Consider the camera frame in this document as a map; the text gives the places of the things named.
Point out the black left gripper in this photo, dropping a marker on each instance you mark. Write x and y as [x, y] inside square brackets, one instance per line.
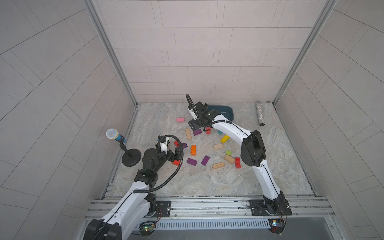
[174, 155]

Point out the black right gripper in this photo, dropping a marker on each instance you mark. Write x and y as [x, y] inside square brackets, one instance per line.
[196, 124]

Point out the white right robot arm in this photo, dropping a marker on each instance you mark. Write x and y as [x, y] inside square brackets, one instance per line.
[253, 153]

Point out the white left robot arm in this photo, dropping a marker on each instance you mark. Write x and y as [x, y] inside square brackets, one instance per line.
[138, 208]

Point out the teal storage bin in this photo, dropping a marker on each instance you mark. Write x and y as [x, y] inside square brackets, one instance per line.
[226, 111]

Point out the red brick lower left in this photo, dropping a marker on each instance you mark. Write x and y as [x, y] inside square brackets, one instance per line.
[175, 163]

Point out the red arch brick upper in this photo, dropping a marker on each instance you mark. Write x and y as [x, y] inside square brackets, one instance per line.
[208, 130]

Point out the red arch brick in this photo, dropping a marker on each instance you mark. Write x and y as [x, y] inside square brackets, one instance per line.
[238, 163]
[208, 130]

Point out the orange brick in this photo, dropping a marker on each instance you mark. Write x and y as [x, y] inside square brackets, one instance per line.
[193, 150]

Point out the yellow brick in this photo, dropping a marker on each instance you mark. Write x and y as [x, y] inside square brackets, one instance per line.
[224, 139]

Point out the microphone on black stand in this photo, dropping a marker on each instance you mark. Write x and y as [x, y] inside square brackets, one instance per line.
[130, 157]

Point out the tan long brick lower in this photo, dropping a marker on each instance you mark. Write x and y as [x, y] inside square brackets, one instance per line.
[218, 165]

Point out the tan brick right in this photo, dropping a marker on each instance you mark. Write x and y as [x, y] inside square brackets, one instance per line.
[229, 159]

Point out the red arch brick lower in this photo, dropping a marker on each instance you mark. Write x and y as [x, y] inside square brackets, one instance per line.
[238, 163]

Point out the glitter silver cylinder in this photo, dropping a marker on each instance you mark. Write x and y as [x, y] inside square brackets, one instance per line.
[260, 114]

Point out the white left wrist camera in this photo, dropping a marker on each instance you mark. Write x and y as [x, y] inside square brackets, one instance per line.
[162, 144]

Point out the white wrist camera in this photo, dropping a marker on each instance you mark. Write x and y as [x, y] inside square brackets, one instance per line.
[192, 112]
[162, 144]

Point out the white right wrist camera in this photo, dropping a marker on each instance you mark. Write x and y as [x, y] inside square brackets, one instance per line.
[192, 112]

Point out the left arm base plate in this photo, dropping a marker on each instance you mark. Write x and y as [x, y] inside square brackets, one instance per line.
[159, 209]

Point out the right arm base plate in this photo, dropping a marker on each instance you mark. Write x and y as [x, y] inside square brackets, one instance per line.
[267, 207]

